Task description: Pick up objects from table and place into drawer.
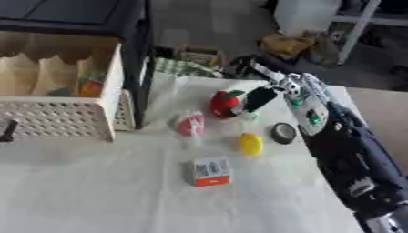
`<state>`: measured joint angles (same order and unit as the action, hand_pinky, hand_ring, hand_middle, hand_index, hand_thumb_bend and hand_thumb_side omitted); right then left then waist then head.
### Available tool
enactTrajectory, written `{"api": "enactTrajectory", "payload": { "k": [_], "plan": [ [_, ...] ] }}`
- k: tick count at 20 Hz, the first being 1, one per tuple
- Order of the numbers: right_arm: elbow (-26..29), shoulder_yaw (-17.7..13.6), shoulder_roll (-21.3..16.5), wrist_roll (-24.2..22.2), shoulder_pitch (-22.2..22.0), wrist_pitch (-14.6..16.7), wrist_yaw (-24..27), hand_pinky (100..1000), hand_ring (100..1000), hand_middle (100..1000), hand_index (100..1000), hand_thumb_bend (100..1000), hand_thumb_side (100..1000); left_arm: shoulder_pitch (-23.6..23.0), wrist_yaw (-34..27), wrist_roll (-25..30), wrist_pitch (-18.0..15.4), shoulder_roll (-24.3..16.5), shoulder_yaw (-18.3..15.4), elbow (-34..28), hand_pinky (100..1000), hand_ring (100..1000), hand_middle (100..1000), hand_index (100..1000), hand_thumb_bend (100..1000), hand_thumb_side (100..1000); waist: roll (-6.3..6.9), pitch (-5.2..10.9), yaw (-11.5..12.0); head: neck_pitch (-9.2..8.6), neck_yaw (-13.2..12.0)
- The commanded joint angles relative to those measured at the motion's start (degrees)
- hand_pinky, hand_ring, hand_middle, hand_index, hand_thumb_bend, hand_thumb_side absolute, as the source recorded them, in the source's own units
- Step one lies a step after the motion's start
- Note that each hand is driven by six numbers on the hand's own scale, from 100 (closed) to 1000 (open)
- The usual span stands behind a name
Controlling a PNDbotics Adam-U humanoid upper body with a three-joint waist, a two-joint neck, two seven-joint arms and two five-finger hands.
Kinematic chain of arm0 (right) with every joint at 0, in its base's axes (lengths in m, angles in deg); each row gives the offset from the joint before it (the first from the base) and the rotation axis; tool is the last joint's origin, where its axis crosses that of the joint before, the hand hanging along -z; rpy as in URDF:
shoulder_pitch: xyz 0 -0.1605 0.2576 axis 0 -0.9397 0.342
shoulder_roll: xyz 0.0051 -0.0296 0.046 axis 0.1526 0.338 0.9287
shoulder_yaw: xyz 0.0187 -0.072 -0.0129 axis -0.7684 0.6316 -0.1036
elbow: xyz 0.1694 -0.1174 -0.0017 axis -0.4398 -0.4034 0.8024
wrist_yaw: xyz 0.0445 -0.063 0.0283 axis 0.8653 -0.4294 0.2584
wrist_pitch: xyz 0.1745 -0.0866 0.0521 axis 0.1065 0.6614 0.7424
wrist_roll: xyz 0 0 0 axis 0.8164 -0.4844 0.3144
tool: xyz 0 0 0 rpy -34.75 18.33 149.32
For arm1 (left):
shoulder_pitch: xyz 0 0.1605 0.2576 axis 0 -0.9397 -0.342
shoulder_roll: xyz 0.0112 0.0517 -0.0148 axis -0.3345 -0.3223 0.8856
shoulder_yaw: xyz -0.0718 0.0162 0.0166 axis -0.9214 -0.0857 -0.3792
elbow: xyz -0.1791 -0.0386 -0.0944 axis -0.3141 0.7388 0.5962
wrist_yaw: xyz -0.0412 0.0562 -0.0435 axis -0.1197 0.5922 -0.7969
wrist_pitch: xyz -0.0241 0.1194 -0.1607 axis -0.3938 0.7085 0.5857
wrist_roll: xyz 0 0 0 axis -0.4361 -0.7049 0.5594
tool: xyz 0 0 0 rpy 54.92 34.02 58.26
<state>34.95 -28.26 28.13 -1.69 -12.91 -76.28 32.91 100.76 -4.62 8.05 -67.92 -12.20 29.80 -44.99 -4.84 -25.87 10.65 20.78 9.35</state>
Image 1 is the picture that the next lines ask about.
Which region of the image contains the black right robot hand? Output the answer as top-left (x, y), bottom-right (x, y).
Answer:
top-left (230, 86), bottom-right (281, 117)

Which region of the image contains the pale compartment drawer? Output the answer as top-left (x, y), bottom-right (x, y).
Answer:
top-left (0, 30), bottom-right (134, 143)

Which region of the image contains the red strawberry soft toy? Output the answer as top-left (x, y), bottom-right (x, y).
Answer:
top-left (209, 89), bottom-right (248, 119)

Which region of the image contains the black tape roll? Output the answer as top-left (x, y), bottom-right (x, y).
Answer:
top-left (269, 122), bottom-right (299, 145)

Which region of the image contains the yellow toy lemon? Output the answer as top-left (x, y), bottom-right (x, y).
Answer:
top-left (237, 132), bottom-right (267, 157)

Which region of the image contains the tan bag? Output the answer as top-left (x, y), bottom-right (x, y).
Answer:
top-left (258, 31), bottom-right (319, 60)

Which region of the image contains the small cardboard box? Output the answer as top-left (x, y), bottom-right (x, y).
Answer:
top-left (177, 45), bottom-right (229, 67)

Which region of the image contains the pink wrapped candy packet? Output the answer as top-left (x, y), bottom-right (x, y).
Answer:
top-left (170, 110), bottom-right (208, 147)

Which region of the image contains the green checked cloth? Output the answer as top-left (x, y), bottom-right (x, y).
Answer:
top-left (153, 57), bottom-right (227, 79)

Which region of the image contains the white and orange small box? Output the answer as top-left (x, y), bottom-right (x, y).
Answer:
top-left (186, 156), bottom-right (233, 187)

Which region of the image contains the white metal rack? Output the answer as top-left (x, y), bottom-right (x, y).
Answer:
top-left (272, 0), bottom-right (408, 66)

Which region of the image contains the orange and green toy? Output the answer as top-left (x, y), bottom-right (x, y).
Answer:
top-left (77, 72), bottom-right (107, 98)

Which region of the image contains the black cabinet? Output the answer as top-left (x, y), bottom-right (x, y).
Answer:
top-left (0, 0), bottom-right (158, 131)

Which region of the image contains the black drawer handle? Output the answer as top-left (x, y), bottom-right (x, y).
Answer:
top-left (0, 118), bottom-right (21, 143)

